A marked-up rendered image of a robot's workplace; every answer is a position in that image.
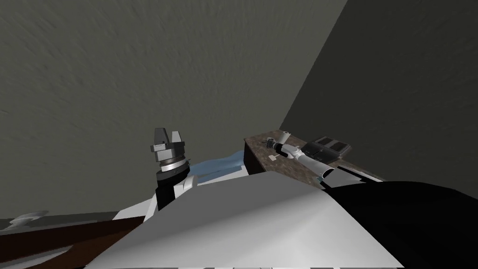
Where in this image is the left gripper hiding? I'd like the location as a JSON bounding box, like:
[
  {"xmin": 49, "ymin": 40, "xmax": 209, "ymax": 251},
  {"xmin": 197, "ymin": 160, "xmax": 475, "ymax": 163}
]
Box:
[{"xmin": 150, "ymin": 127, "xmax": 187, "ymax": 163}]

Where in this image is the black flat appliance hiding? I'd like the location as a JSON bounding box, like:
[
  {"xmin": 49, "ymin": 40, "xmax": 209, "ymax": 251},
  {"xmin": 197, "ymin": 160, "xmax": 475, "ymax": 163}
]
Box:
[{"xmin": 300, "ymin": 136, "xmax": 352, "ymax": 164}]

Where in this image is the blue curved sheet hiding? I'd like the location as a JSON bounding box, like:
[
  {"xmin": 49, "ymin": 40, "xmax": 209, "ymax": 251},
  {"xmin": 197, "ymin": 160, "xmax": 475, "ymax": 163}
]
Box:
[{"xmin": 190, "ymin": 151, "xmax": 245, "ymax": 184}]

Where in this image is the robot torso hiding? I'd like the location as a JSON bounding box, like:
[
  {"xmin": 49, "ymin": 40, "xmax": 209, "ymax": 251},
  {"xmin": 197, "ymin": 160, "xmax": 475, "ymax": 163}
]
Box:
[{"xmin": 84, "ymin": 171, "xmax": 406, "ymax": 269}]

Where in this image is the dark brown wooden table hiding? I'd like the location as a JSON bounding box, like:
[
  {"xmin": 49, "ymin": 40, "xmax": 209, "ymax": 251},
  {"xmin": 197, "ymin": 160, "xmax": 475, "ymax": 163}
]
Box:
[{"xmin": 0, "ymin": 215, "xmax": 147, "ymax": 269}]

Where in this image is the pale grey curved fixture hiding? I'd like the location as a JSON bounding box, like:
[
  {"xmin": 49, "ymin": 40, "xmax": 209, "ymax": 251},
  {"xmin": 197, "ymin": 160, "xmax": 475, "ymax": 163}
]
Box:
[{"xmin": 7, "ymin": 211, "xmax": 49, "ymax": 230}]

